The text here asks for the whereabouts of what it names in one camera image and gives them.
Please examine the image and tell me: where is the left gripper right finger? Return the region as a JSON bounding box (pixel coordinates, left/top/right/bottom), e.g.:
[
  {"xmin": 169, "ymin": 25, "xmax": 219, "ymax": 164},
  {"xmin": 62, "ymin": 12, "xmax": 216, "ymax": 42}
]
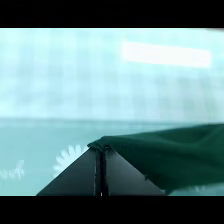
[{"xmin": 101, "ymin": 146, "xmax": 168, "ymax": 197}]

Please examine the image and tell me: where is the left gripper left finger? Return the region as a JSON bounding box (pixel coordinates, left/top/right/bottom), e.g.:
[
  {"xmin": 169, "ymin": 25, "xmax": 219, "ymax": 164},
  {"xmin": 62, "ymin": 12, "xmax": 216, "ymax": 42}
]
[{"xmin": 36, "ymin": 148, "xmax": 102, "ymax": 197}]

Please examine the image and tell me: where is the dark green T-shirt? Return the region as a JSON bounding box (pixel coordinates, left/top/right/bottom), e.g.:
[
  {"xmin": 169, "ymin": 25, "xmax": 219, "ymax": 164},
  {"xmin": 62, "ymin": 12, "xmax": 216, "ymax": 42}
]
[{"xmin": 87, "ymin": 123, "xmax": 224, "ymax": 195}]

